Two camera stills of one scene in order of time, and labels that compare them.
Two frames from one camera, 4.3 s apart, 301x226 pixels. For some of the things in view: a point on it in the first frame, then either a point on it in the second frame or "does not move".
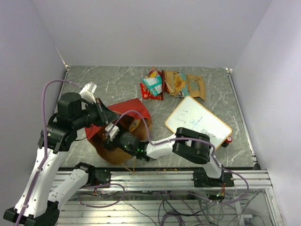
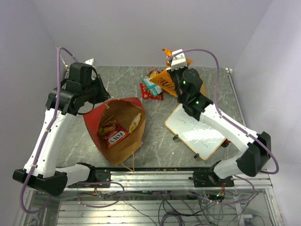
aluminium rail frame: (166, 197) does not move
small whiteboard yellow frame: (191, 114) does not move
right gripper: (107, 145) → (173, 71)
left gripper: (106, 115) → (104, 94)
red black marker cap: (226, 142) does not move
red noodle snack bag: (146, 94) does not move
